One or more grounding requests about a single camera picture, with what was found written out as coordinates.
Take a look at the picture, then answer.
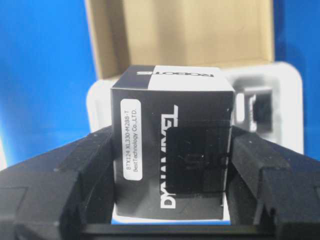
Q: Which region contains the white plastic tray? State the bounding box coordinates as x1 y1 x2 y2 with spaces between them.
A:
86 62 304 154

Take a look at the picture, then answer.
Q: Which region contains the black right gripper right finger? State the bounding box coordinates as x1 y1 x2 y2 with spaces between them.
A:
229 127 320 240

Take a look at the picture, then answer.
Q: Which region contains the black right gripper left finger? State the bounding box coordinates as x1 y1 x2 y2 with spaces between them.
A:
0 127 115 240

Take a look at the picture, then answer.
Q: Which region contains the black Dynamixel box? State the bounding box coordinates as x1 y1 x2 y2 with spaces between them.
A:
111 65 235 221

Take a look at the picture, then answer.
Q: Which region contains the open brown cardboard box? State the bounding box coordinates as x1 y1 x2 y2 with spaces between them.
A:
84 0 280 79

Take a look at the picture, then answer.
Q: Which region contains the black box tray bottom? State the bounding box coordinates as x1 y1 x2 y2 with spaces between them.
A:
234 84 274 133

